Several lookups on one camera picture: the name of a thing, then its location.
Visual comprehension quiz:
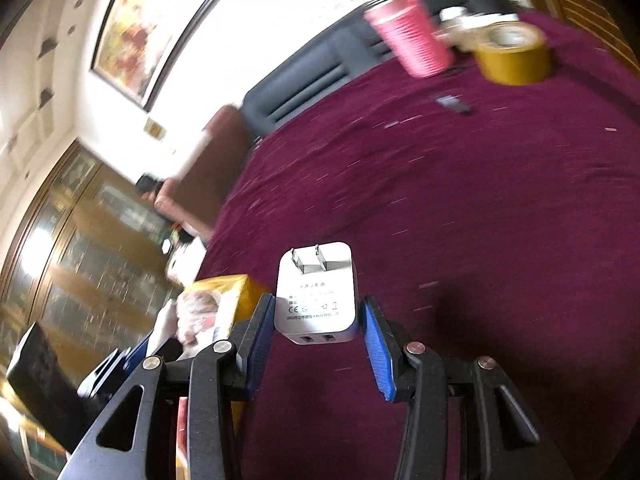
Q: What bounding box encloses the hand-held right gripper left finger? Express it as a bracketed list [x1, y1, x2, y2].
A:
[57, 292, 277, 480]

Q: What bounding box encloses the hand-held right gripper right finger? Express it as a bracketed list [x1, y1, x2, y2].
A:
[361, 296, 576, 480]

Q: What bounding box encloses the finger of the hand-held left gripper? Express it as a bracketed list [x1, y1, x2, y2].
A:
[77, 332, 156, 398]

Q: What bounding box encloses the gold foil tray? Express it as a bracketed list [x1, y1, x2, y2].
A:
[172, 274, 268, 480]

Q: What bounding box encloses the white wall charger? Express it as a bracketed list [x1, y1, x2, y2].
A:
[276, 241, 360, 346]

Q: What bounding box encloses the pink patterned packet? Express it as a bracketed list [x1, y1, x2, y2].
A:
[175, 290, 236, 346]

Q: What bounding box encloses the wooden glass cabinet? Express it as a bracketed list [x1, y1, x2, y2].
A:
[0, 140, 201, 480]

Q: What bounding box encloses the brown armchair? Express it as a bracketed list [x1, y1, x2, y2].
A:
[155, 105, 256, 246]

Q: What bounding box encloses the maroon tablecloth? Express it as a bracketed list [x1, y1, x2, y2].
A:
[195, 7, 640, 480]

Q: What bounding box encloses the black leather sofa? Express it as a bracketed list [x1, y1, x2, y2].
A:
[242, 0, 526, 146]

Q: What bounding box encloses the small black gadget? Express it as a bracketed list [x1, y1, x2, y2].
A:
[435, 94, 475, 116]

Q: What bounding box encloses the pink knit-covered jar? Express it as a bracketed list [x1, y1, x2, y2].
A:
[364, 0, 453, 79]

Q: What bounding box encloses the yellow tape roll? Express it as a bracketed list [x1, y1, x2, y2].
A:
[472, 21, 552, 86]

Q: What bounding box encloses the wooden sideboard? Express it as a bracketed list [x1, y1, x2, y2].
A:
[520, 0, 640, 76]

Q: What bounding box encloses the framed wall painting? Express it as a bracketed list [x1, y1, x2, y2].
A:
[90, 0, 261, 113]

